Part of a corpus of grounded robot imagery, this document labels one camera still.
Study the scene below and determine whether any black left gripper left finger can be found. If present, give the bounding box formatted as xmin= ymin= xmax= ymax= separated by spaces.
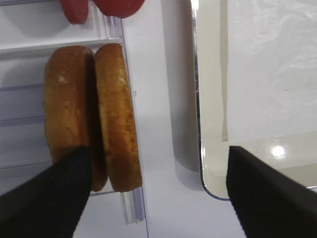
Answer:
xmin=0 ymin=146 xmax=92 ymax=238

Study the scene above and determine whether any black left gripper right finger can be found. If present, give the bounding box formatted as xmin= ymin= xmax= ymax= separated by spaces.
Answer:
xmin=226 ymin=146 xmax=317 ymax=238

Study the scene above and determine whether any bun slice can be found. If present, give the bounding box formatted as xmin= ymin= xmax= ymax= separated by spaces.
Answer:
xmin=44 ymin=46 xmax=107 ymax=191
xmin=95 ymin=43 xmax=142 ymax=192

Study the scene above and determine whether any left red tomato slice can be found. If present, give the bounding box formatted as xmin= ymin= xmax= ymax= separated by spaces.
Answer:
xmin=59 ymin=0 xmax=89 ymax=24

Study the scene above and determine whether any red tomato slice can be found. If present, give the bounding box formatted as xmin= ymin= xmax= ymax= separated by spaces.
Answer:
xmin=59 ymin=0 xmax=89 ymax=24
xmin=94 ymin=0 xmax=145 ymax=18

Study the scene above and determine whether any right red tomato slice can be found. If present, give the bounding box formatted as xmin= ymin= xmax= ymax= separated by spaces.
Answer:
xmin=94 ymin=0 xmax=145 ymax=18

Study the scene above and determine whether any cream metal tray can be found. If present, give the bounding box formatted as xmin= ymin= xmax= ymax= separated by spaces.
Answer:
xmin=191 ymin=0 xmax=317 ymax=200

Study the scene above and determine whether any white paper liner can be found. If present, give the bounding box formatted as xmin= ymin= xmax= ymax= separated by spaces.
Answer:
xmin=227 ymin=0 xmax=317 ymax=143

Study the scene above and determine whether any left clear acrylic rack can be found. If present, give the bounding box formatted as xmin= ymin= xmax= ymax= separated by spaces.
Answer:
xmin=0 ymin=0 xmax=148 ymax=238

